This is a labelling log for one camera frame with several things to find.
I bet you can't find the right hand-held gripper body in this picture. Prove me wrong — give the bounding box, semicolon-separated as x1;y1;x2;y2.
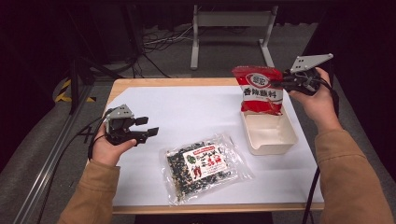
280;52;334;96

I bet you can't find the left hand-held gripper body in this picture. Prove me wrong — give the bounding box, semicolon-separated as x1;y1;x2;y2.
103;104;140;147

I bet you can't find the red and white seasoning packet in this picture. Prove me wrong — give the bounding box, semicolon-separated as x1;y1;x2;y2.
231;64;285;117

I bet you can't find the white divided plastic container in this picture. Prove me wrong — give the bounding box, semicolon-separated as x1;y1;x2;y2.
239;106;299;156

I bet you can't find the person's right hand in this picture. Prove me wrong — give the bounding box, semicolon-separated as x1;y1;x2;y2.
287;66;344;133

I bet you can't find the person's left hand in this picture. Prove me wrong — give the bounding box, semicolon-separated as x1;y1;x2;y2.
91;122;138;168

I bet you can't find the white paper sheet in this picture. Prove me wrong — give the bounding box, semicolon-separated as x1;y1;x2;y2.
104;85;325;207

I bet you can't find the yellow black hazard tape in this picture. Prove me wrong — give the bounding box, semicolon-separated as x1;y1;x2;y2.
53;78;97;104

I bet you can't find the clear bag of dark spices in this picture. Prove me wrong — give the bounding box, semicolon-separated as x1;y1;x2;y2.
159;133;255;206

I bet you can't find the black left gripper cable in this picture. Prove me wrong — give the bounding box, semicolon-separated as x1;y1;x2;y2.
87;115;109;161

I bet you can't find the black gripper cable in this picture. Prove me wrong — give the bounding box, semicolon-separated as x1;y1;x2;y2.
87;115;109;161
301;76;341;224

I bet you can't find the black floor cable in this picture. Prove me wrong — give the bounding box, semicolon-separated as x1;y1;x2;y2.
130;51;172;79

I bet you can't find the white metal stand frame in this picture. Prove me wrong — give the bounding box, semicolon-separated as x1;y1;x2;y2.
189;4;279;71

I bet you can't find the white floor cable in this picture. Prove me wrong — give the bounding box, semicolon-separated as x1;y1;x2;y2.
143;25;194;47

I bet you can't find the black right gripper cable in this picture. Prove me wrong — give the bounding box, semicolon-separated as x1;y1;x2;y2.
301;76;341;224

